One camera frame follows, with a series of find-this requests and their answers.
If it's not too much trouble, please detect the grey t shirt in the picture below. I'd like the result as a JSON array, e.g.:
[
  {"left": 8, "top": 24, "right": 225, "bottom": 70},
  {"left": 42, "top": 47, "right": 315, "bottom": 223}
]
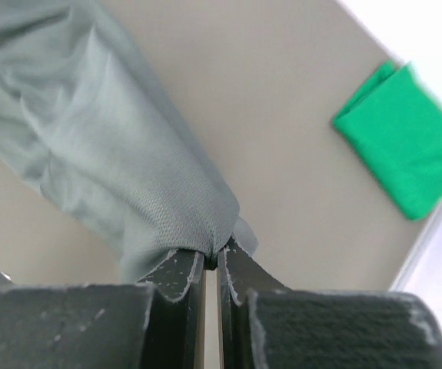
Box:
[{"left": 0, "top": 1, "right": 258, "bottom": 282}]

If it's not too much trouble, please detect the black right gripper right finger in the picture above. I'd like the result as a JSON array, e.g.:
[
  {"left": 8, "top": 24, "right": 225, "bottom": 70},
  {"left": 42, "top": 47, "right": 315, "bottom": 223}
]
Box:
[{"left": 217, "top": 240, "right": 442, "bottom": 368}]

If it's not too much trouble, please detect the folded green t shirt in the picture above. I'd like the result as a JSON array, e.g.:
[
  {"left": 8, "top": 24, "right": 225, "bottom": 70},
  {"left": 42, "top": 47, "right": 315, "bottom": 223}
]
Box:
[{"left": 333, "top": 61, "right": 442, "bottom": 221}]

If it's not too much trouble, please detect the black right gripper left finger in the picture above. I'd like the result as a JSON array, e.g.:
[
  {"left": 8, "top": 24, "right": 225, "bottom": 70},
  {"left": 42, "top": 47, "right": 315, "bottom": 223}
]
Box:
[{"left": 0, "top": 251, "right": 204, "bottom": 368}]

